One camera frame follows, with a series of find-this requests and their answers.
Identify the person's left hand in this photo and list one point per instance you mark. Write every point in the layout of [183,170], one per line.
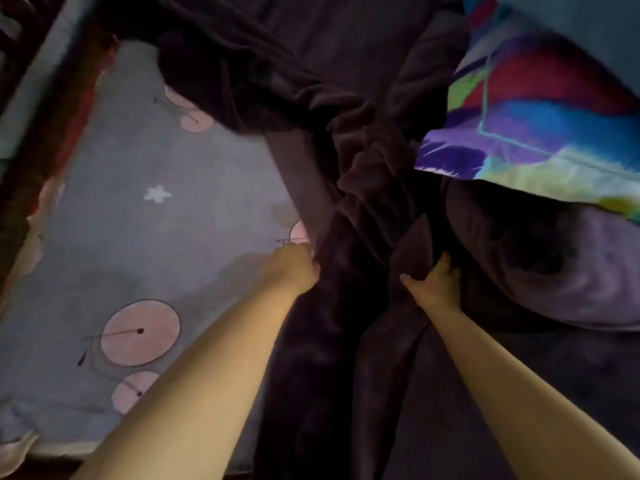
[292,268]

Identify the person's right hand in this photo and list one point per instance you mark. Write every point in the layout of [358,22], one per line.
[436,289]

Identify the purple fleece duvet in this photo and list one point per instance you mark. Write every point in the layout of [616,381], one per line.
[540,264]

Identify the purple plush bed sheet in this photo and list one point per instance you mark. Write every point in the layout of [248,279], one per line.
[360,144]

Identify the colourful feather print pillow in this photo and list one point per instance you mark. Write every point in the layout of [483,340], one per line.
[525,109]

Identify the red wooden bed frame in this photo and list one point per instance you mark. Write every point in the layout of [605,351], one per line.
[47,164]

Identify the person's right forearm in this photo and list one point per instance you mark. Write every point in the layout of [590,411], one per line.
[525,409]

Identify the person's left forearm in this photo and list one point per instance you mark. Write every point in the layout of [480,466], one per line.
[190,394]

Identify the grey pad with pink circles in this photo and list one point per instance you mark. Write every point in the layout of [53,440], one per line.
[150,244]

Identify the pale mosquito net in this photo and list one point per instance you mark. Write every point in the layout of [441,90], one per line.
[40,89]

